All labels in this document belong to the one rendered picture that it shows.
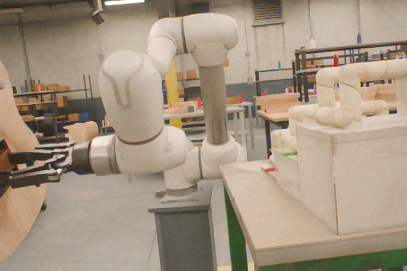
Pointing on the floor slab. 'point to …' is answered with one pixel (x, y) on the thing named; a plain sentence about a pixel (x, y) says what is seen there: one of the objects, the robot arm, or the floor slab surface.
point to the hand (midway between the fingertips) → (3, 167)
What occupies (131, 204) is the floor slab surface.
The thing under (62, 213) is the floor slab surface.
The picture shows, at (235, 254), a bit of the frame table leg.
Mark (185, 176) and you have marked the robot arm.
